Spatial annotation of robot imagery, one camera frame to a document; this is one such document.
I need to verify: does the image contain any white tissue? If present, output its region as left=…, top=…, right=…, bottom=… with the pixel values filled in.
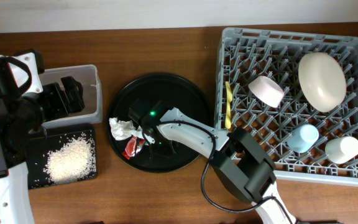
left=109, top=118, right=143, bottom=141

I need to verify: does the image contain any red candy wrapper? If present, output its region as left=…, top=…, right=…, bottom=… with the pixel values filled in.
left=122, top=136, right=145, bottom=160

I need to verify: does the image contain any pile of rice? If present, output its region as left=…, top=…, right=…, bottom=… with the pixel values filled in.
left=29, top=132, right=96, bottom=187

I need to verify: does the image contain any yellow spoon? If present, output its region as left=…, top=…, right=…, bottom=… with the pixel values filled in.
left=225, top=81, right=233, bottom=130

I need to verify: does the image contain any pink bowl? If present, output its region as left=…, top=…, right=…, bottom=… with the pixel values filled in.
left=248, top=76, right=284, bottom=108

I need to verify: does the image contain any light blue cup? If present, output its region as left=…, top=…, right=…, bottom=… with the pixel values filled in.
left=287, top=124, right=319, bottom=153

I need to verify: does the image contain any grey dishwasher rack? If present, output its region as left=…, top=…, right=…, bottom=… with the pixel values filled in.
left=214, top=27, right=358, bottom=187

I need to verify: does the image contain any cream plate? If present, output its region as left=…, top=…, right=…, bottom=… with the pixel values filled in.
left=298, top=52, right=346, bottom=113

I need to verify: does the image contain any white cup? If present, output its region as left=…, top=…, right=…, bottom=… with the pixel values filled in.
left=325, top=136, right=358, bottom=164

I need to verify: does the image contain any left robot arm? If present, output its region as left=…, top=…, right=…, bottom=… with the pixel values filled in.
left=0, top=49, right=85, bottom=223

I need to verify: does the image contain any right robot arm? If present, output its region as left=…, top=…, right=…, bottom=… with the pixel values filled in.
left=129, top=100, right=298, bottom=223

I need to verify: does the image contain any round black tray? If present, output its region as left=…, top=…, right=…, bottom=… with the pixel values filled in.
left=107, top=72, right=213, bottom=173

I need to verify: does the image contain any clear plastic bin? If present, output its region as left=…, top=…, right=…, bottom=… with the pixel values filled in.
left=40, top=65, right=103, bottom=129

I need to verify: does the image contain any black rectangular tray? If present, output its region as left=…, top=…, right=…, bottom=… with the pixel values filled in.
left=26, top=123, right=98, bottom=190

